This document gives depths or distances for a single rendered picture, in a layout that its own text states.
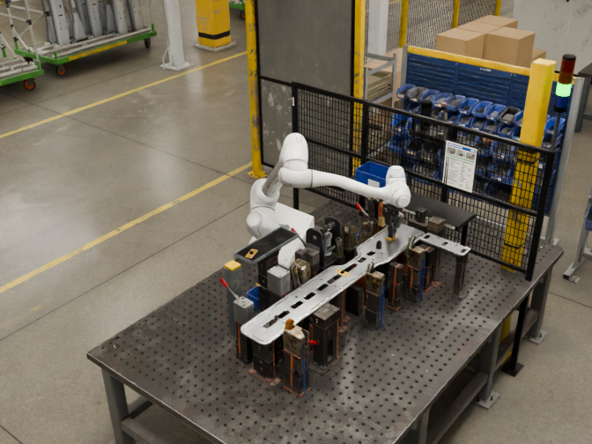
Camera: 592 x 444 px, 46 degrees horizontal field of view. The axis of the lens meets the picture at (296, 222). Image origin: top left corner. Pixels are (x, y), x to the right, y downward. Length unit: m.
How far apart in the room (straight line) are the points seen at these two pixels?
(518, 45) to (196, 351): 5.54
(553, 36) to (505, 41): 2.21
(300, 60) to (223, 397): 3.61
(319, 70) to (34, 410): 3.54
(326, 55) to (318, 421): 3.58
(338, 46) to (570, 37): 4.91
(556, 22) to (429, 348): 7.15
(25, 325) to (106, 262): 0.90
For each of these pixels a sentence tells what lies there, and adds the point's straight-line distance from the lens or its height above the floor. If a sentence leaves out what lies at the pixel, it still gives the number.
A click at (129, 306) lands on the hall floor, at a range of 5.44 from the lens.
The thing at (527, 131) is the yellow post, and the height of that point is 1.61.
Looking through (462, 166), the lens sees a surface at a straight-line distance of 4.38.
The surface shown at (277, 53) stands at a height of 1.31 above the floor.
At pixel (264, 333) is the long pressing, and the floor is 1.00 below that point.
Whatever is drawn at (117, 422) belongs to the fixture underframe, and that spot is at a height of 0.23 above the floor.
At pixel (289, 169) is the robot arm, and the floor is 1.48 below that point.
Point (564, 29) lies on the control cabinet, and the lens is 10.36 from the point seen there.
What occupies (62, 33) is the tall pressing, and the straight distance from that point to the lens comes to 11.08.
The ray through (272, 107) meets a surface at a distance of 6.74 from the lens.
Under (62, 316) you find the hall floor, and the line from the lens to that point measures 5.47.
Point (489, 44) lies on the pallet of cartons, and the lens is 8.40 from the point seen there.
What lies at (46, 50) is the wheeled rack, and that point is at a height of 0.28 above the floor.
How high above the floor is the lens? 3.13
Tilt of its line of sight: 30 degrees down
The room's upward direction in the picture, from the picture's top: 1 degrees counter-clockwise
